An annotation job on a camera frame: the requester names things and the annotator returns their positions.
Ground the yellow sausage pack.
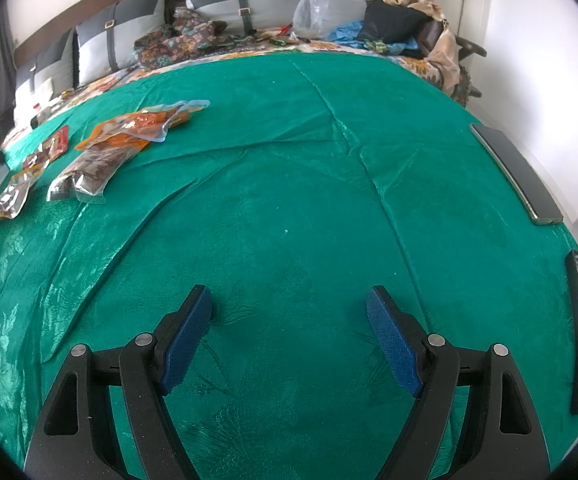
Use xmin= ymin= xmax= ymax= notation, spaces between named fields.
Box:
xmin=0 ymin=162 xmax=47 ymax=220

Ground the orange clear snack pack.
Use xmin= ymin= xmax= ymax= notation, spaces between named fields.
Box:
xmin=75 ymin=100 xmax=211 ymax=151

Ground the grey smartphone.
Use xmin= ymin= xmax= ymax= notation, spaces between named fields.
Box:
xmin=470 ymin=124 xmax=564 ymax=226

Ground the brown dried snack pack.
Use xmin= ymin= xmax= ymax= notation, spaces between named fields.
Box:
xmin=46 ymin=134 xmax=149 ymax=203

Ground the red snack pack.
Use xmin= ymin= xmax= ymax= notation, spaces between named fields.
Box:
xmin=22 ymin=125 xmax=70 ymax=170

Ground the green bed cover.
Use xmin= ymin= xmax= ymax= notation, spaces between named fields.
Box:
xmin=0 ymin=53 xmax=578 ymax=479

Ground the left grey pillow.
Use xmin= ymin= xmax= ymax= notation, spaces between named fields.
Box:
xmin=13 ymin=28 xmax=75 ymax=127

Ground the beige patterned cloth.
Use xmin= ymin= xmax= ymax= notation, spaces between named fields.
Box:
xmin=382 ymin=0 xmax=472 ymax=106

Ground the middle grey pillow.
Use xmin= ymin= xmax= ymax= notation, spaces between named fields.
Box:
xmin=76 ymin=0 xmax=167 ymax=84

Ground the floral folded blanket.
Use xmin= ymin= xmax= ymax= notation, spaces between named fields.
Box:
xmin=132 ymin=8 xmax=236 ymax=70

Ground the black bag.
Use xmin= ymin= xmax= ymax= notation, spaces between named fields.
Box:
xmin=357 ymin=1 xmax=431 ymax=44

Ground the blue plastic bag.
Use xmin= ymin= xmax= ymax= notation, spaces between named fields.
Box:
xmin=327 ymin=20 xmax=421 ymax=57

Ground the clear plastic bag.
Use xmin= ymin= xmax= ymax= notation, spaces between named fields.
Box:
xmin=292 ymin=0 xmax=331 ymax=39

